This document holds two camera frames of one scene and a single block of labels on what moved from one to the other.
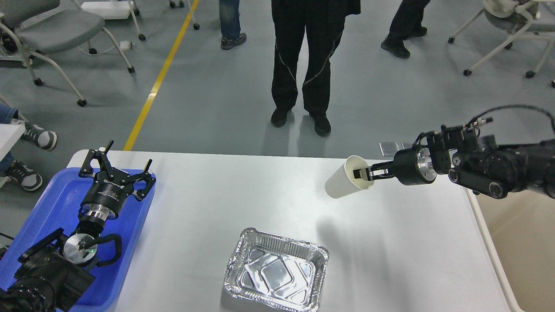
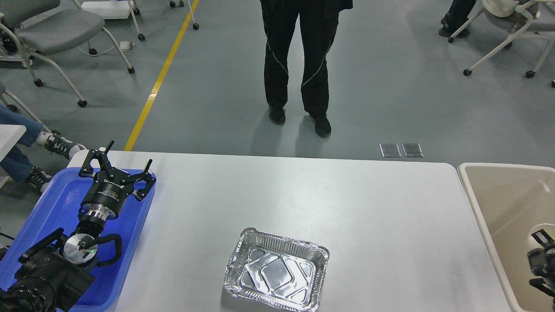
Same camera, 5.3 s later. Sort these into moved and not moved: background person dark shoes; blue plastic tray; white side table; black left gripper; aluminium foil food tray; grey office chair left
Moved: background person dark shoes
Not moved: black left gripper; blue plastic tray; grey office chair left; aluminium foil food tray; white side table
